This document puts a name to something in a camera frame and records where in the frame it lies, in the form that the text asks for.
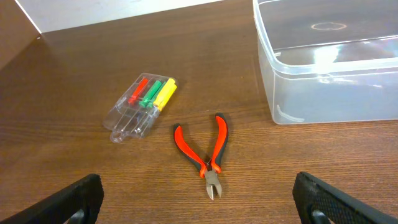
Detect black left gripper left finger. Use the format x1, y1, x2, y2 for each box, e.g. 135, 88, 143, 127
1, 174, 104, 224

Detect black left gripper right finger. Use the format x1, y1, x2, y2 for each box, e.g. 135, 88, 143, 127
292, 172, 397, 224

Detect clear plastic container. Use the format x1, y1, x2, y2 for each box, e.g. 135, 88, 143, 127
252, 0, 397, 124

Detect clear screwdriver set case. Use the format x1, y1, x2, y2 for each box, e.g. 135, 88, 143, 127
103, 73, 178, 143

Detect red black diagonal cutters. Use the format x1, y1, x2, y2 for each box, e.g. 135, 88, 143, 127
173, 113, 229, 200

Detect green handled screwdriver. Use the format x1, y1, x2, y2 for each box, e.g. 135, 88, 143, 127
139, 80, 162, 108

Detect yellow handled screwdriver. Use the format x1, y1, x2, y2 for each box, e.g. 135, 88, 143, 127
153, 78, 177, 111

